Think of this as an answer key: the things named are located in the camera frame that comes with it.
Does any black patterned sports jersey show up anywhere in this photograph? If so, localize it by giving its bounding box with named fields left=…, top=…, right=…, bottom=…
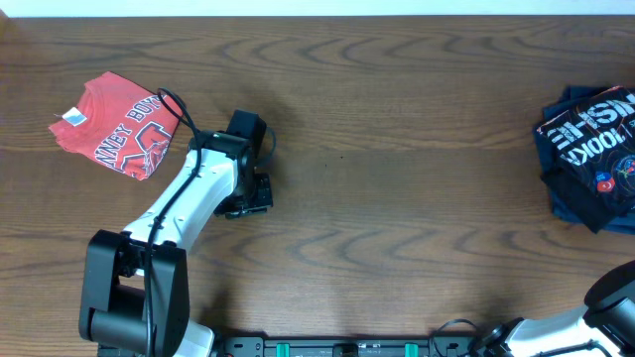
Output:
left=536, top=84, right=635, bottom=219

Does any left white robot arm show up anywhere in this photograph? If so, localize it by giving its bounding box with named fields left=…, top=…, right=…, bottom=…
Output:
left=78, top=129, right=273, bottom=356

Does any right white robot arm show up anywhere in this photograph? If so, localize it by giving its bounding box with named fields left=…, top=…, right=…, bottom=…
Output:
left=473, top=262, right=634, bottom=357

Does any dark blue clothes pile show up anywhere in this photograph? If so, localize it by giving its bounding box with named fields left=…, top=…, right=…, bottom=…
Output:
left=532, top=85, right=635, bottom=235

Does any red folded t-shirt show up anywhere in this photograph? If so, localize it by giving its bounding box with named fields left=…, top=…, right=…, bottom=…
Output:
left=49, top=71, right=183, bottom=180

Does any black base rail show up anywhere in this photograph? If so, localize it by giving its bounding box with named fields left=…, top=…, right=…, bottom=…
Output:
left=96, top=316, right=497, bottom=357

